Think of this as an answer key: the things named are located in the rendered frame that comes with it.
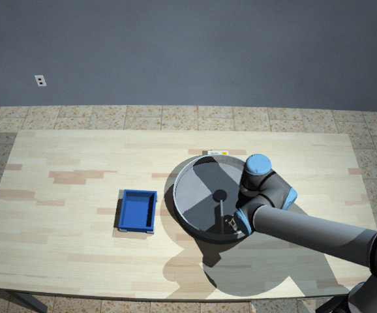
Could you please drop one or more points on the bronze bushing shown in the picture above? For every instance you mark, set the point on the bronze bushing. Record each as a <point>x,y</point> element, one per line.
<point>231,223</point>

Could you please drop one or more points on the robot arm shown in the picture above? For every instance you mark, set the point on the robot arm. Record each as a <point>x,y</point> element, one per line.
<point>306,228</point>

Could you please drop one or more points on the grey turntable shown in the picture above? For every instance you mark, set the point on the grey turntable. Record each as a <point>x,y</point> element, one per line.
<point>191,195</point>

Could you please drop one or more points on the blue crate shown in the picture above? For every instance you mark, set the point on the blue crate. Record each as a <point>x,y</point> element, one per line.
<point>134,212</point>

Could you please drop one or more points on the white control box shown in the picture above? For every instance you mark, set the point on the white control box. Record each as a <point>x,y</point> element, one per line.
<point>216,152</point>

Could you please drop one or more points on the wooden table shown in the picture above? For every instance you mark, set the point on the wooden table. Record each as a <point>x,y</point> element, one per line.
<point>77,254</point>

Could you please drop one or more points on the white wall outlet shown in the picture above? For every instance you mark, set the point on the white wall outlet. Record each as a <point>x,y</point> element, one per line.
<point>40,81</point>

